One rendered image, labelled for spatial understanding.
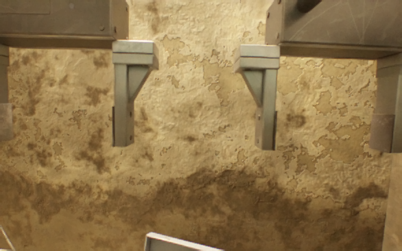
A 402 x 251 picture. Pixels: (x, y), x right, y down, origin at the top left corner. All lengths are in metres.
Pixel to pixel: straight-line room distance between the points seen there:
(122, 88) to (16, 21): 0.11
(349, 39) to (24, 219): 1.30
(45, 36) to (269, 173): 0.72
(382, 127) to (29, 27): 0.36
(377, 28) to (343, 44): 0.03
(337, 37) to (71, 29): 0.24
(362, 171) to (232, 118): 0.48
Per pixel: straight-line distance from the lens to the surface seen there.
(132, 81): 0.22
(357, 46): 0.25
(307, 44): 0.22
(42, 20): 0.24
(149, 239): 0.71
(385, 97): 0.29
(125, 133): 0.21
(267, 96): 0.21
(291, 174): 0.81
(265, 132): 0.21
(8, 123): 0.30
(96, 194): 1.00
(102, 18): 0.22
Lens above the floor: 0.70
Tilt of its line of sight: 5 degrees down
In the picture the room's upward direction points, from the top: 2 degrees clockwise
